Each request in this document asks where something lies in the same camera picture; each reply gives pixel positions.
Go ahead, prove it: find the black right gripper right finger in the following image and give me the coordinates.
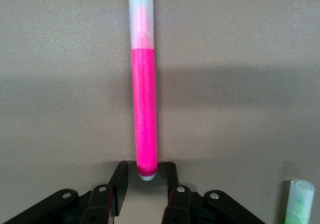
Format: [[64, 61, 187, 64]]
[[159, 161, 266, 224]]

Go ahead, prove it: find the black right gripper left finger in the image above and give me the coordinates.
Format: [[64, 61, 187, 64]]
[[0, 160, 130, 224]]

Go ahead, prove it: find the pink highlighter pen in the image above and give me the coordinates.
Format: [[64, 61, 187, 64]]
[[127, 0, 159, 183]]

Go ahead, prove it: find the green highlighter pen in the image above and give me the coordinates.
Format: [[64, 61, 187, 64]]
[[283, 179, 316, 224]]

